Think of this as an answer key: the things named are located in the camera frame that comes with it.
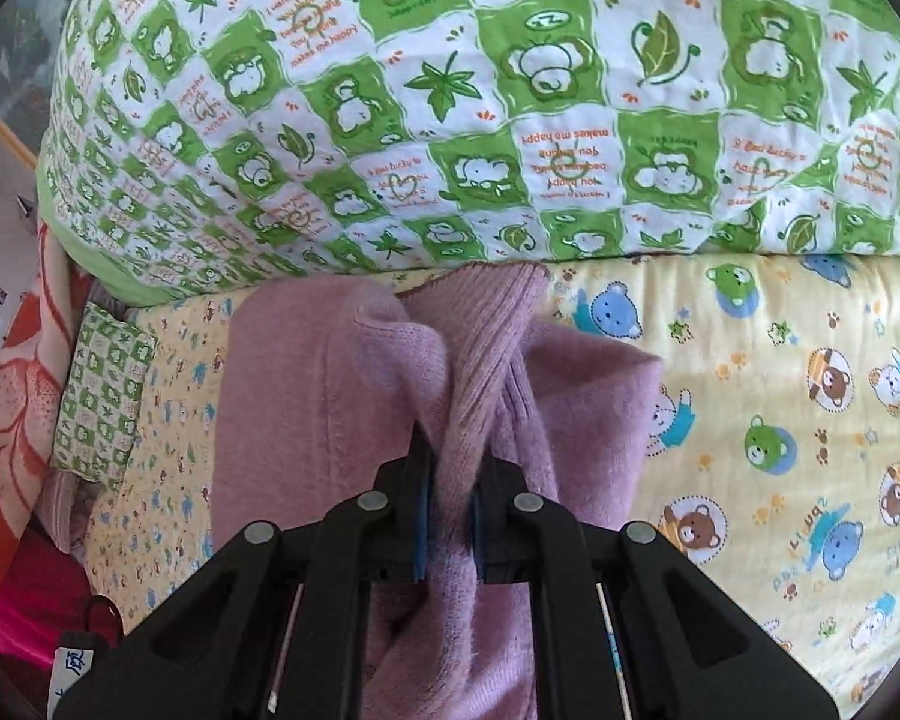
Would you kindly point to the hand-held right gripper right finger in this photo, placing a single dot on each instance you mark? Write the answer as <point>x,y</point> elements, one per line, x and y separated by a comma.
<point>481,540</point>

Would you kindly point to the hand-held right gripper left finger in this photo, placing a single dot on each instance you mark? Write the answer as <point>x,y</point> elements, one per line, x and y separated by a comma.
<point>420,532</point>

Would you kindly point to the purple knit sweater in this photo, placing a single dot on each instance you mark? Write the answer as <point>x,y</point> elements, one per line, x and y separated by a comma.
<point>322,405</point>

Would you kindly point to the yellow bear print bed sheet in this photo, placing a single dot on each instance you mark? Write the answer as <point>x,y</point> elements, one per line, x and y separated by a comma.
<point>780,420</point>

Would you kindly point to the small green checkered pillow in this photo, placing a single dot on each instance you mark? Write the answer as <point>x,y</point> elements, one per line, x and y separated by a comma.
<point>105,390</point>

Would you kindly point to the grey striped cloth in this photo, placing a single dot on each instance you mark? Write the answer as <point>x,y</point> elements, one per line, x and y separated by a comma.
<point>71,510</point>

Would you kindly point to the red cloth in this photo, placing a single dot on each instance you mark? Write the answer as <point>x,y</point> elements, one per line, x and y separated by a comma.
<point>22,615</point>

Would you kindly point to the orange floral blanket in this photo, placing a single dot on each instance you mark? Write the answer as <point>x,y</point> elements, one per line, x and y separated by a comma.
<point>15,420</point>

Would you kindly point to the green checkered printed quilt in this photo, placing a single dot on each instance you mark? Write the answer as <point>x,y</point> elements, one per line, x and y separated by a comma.
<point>450,90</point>

